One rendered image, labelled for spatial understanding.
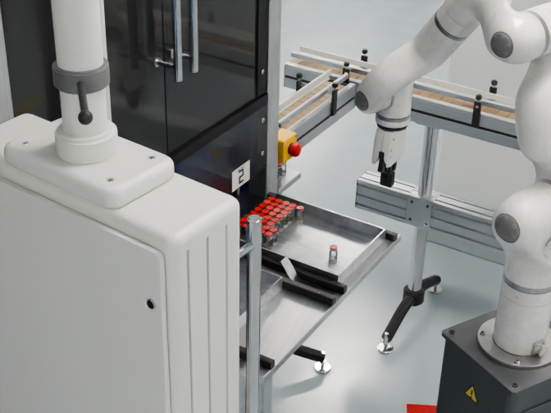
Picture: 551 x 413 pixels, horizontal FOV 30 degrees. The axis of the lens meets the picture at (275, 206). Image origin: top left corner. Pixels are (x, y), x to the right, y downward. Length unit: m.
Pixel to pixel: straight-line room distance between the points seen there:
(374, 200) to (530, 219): 1.59
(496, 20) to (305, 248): 0.90
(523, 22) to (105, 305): 0.98
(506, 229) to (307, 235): 0.72
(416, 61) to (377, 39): 4.10
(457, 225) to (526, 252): 1.40
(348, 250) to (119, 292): 1.18
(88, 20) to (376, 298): 2.67
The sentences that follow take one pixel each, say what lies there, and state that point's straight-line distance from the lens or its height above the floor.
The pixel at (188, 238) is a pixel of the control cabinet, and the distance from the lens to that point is 1.52.
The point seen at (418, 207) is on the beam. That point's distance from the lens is 3.64.
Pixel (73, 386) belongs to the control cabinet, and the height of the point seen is 1.16.
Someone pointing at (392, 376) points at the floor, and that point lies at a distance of 3.68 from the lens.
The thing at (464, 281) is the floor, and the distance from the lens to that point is 4.20.
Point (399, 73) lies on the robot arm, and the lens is 2.34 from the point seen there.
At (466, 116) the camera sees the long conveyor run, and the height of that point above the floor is 0.91.
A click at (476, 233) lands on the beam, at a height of 0.48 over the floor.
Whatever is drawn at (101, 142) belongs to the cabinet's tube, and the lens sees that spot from 1.62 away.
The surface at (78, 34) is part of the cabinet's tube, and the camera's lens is 1.55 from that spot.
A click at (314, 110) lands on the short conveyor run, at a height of 0.93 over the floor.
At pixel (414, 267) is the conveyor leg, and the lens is 3.79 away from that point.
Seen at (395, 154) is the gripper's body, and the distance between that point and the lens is 2.53.
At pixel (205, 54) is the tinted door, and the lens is 2.47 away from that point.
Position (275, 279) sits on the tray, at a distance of 2.54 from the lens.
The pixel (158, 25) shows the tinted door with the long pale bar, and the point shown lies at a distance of 2.29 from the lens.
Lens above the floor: 2.36
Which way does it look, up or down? 31 degrees down
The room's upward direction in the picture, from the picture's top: 1 degrees clockwise
